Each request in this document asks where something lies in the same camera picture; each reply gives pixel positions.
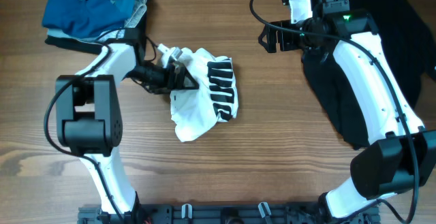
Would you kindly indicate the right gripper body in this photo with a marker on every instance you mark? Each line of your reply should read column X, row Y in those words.
column 293, row 36

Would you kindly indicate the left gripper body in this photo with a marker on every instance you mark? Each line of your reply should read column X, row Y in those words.
column 154, row 77

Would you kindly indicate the white t-shirt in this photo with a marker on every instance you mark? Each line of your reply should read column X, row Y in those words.
column 216, row 100

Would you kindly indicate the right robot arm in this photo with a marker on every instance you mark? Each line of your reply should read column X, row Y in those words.
column 399, row 152

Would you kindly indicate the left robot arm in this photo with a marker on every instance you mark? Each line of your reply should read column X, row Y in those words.
column 84, row 120

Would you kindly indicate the folded black garment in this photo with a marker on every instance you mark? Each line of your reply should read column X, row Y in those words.
column 68, row 43

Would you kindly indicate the folded light denim garment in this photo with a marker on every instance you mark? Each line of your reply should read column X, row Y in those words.
column 139, row 11

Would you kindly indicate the folded blue shirt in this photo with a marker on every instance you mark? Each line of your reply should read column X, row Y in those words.
column 86, row 18

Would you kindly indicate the black t-shirt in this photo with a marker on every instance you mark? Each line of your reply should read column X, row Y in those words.
column 409, row 48

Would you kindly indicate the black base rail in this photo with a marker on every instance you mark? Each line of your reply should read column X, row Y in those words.
column 294, row 212

